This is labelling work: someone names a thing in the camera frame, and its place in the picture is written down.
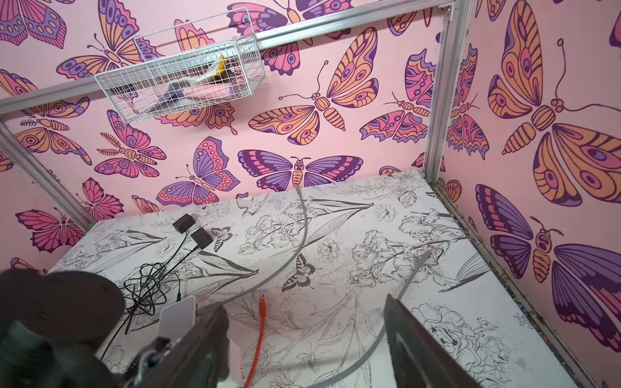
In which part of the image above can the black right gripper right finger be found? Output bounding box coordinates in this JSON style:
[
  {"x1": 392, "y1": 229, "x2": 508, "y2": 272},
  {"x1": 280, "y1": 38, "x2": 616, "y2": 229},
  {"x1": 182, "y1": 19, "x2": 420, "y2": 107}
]
[{"x1": 384, "y1": 295, "x2": 479, "y2": 388}]

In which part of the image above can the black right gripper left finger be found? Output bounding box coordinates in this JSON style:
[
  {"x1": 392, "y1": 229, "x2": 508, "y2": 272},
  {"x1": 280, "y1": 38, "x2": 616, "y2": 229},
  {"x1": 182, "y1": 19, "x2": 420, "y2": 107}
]
[{"x1": 130, "y1": 303, "x2": 230, "y2": 388}]

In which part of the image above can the white network switch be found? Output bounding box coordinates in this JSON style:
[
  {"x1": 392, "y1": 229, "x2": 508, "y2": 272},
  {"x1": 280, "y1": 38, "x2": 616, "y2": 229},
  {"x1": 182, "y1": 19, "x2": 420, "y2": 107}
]
[{"x1": 158, "y1": 296, "x2": 197, "y2": 341}]

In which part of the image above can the orange ethernet cable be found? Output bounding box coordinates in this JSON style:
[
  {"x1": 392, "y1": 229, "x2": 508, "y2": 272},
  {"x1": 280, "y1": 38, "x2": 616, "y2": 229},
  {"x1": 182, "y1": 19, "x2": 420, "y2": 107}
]
[{"x1": 242, "y1": 294, "x2": 268, "y2": 388}]

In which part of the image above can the grey ethernet cable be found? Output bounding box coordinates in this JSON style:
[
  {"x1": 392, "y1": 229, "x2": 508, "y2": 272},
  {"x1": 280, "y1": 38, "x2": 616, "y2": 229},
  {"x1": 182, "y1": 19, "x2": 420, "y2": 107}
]
[
  {"x1": 198, "y1": 186, "x2": 310, "y2": 311},
  {"x1": 302, "y1": 249, "x2": 433, "y2": 388}
]

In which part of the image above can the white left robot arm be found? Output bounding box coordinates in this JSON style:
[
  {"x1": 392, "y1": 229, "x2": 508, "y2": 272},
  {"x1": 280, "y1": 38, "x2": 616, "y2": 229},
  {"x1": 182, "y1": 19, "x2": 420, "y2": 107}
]
[{"x1": 1, "y1": 268, "x2": 125, "y2": 387}]

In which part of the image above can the black power adapter right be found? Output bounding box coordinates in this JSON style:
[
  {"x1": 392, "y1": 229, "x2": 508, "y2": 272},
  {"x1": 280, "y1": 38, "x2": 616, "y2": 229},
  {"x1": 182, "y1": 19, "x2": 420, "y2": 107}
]
[{"x1": 191, "y1": 228, "x2": 213, "y2": 250}]

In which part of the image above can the black power adapter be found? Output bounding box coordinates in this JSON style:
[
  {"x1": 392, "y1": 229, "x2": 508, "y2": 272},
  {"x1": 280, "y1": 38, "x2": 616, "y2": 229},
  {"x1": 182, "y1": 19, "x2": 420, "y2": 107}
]
[
  {"x1": 191, "y1": 228, "x2": 213, "y2": 250},
  {"x1": 172, "y1": 214, "x2": 196, "y2": 234}
]

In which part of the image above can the black power adapter left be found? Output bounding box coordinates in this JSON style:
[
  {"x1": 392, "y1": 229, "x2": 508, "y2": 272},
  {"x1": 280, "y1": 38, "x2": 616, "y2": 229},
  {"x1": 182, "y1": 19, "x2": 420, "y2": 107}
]
[{"x1": 172, "y1": 214, "x2": 196, "y2": 234}]

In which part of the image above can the white wire basket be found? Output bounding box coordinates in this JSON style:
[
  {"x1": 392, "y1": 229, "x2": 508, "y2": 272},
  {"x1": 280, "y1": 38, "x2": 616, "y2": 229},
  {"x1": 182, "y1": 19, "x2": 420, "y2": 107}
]
[{"x1": 95, "y1": 7, "x2": 265, "y2": 124}]

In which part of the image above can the aluminium frame post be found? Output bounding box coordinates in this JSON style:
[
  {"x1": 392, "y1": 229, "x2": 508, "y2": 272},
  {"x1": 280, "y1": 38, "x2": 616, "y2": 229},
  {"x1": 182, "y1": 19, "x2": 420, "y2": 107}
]
[{"x1": 423, "y1": 0, "x2": 472, "y2": 184}]

